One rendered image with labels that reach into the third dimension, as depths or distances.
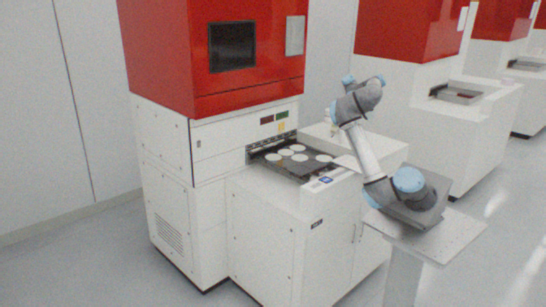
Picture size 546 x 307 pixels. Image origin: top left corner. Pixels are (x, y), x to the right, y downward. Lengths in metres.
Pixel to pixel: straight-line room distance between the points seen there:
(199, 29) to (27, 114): 1.75
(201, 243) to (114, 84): 1.63
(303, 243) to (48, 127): 2.17
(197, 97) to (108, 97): 1.56
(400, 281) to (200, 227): 1.12
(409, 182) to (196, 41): 1.13
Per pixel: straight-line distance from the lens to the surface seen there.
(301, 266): 1.95
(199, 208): 2.15
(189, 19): 1.79
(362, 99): 1.71
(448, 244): 1.84
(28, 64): 3.15
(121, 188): 3.63
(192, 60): 1.81
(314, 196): 1.76
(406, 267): 2.03
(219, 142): 2.07
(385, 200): 1.73
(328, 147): 2.35
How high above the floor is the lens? 1.83
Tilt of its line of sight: 24 degrees down
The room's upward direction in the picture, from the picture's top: 1 degrees clockwise
